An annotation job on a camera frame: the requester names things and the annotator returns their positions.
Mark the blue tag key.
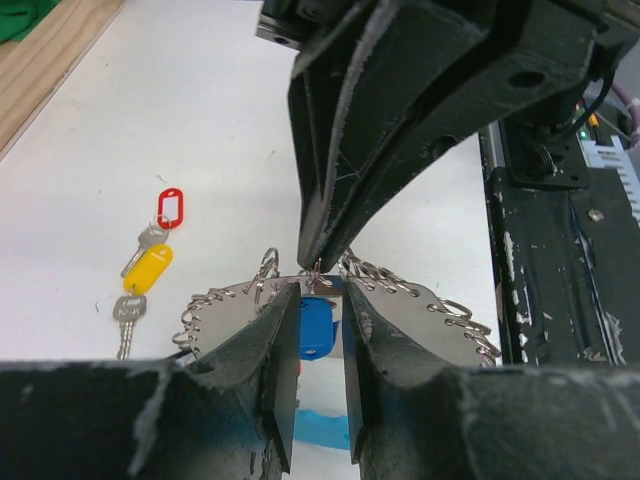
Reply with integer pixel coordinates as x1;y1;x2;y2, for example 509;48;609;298
299;296;334;361

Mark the loose red tag key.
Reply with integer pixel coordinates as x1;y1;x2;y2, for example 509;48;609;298
120;187;184;278

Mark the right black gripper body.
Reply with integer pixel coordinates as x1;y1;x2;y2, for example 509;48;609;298
254;0;640;191

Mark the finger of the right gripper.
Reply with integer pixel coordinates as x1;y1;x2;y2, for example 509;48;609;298
288;1;490;268
319;0;609;274

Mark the grey cable duct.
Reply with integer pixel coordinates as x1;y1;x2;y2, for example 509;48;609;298
580;135;640;222

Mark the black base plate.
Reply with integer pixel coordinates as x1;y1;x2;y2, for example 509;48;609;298
479;119;640;369

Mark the wooden rack frame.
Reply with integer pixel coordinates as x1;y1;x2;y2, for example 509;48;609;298
1;0;124;156

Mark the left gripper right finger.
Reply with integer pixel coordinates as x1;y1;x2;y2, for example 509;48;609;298
343;281;639;479

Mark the silver key holder blue handle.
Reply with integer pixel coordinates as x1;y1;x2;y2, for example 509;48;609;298
172;247;501;451

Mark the green shirt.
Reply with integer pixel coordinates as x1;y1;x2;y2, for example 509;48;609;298
0;0;60;43

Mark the loose yellow tag key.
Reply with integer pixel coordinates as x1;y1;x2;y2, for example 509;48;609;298
112;244;174;360

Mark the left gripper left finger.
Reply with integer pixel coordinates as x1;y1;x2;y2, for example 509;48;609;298
1;284;301;479

